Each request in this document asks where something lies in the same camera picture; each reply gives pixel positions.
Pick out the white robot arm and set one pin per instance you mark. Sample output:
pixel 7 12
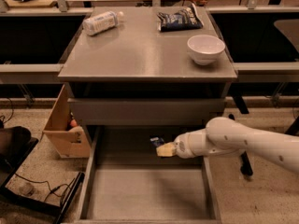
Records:
pixel 224 136

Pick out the white ceramic bowl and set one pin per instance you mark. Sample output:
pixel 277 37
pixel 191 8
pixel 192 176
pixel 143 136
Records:
pixel 205 49

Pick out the open grey middle drawer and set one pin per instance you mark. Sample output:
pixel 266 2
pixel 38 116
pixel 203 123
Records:
pixel 127 183

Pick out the grey top drawer front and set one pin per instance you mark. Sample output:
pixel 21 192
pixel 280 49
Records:
pixel 159 112

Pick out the brown cardboard box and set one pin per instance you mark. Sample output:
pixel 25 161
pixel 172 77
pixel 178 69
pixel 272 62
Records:
pixel 68 142

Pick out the dark blue chip bag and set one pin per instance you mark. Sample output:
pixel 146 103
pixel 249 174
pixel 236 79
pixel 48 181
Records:
pixel 185 19

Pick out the white plastic bottle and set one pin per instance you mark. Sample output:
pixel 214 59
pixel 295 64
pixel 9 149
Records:
pixel 102 22

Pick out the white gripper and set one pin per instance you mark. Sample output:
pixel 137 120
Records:
pixel 181 146

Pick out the orange ball in box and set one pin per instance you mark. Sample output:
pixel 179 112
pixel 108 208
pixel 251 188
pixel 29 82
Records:
pixel 73 123

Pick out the black metal stand leg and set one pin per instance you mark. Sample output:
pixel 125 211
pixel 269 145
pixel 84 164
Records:
pixel 245 168

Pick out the grey drawer cabinet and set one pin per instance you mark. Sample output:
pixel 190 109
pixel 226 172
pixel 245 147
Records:
pixel 136 61

